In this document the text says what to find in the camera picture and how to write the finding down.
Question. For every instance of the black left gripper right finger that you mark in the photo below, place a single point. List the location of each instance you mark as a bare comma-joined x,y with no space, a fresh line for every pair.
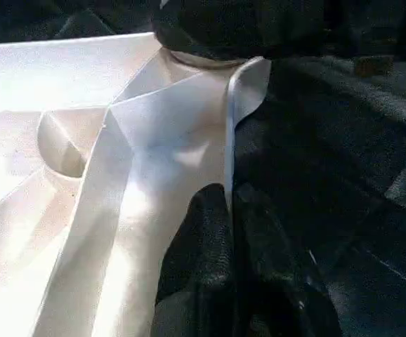
280,281

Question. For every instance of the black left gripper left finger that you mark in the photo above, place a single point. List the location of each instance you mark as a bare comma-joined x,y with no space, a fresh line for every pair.
199,274

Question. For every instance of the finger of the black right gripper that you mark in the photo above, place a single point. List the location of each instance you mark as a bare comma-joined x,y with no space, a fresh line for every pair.
245,28

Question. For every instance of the white table top frame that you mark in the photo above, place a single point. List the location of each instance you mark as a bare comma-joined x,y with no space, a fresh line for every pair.
62,175

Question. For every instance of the black work mat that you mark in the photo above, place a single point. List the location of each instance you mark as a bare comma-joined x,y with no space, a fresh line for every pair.
343,175

